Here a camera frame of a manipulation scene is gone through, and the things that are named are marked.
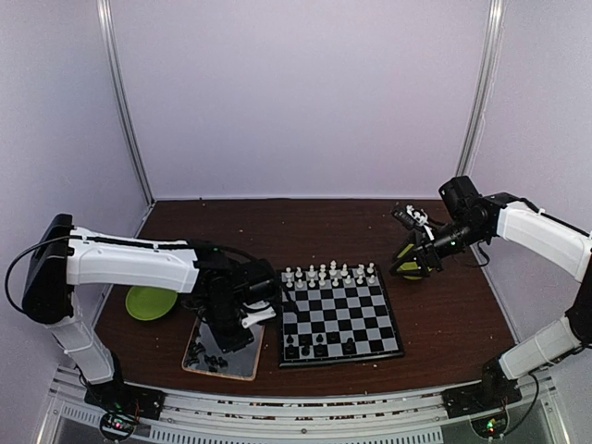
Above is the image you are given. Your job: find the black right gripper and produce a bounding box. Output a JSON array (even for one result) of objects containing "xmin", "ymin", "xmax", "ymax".
[{"xmin": 389, "ymin": 216, "xmax": 487, "ymax": 278}]

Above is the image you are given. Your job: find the metal tray with wood rim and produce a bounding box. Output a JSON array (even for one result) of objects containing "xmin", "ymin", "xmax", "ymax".
[{"xmin": 181, "ymin": 320, "xmax": 265, "ymax": 381}]

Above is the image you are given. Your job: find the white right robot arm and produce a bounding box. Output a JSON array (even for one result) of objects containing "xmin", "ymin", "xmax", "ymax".
[{"xmin": 389, "ymin": 176, "xmax": 591, "ymax": 409}]

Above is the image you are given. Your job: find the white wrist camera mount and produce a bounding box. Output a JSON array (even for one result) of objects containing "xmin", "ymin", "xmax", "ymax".
[
  {"xmin": 400, "ymin": 204, "xmax": 434, "ymax": 241},
  {"xmin": 241, "ymin": 307, "xmax": 277, "ymax": 329}
]

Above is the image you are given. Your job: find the aluminium front rail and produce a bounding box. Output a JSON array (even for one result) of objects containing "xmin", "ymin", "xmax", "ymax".
[{"xmin": 36, "ymin": 386, "xmax": 570, "ymax": 444}]

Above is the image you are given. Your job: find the right aluminium frame post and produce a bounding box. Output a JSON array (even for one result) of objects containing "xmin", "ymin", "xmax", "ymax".
[{"xmin": 454, "ymin": 0, "xmax": 506, "ymax": 177}]

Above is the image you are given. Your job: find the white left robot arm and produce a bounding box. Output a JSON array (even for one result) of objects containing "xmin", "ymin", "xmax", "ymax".
[{"xmin": 11, "ymin": 214, "xmax": 284, "ymax": 411}]

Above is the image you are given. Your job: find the green bowl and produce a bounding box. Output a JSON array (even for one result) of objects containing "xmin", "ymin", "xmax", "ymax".
[{"xmin": 390, "ymin": 243, "xmax": 430, "ymax": 280}]

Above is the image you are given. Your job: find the green plate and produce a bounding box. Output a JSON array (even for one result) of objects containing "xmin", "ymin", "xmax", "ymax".
[{"xmin": 125, "ymin": 287, "xmax": 178, "ymax": 321}]

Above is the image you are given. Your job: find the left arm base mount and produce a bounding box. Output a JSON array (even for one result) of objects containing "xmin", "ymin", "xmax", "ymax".
[{"xmin": 84, "ymin": 386, "xmax": 166, "ymax": 442}]

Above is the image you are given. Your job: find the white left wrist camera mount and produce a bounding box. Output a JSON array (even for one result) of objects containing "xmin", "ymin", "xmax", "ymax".
[{"xmin": 241, "ymin": 307, "xmax": 277, "ymax": 329}]

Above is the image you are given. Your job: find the black and grey chessboard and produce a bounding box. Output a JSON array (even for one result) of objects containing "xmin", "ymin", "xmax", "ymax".
[{"xmin": 277, "ymin": 262, "xmax": 404, "ymax": 368}]

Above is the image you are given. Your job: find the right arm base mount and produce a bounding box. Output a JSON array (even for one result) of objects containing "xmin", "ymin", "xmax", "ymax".
[{"xmin": 441, "ymin": 384, "xmax": 522, "ymax": 439}]

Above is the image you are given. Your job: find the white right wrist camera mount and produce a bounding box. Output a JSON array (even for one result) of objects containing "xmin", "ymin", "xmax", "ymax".
[{"xmin": 400, "ymin": 204, "xmax": 434, "ymax": 241}]

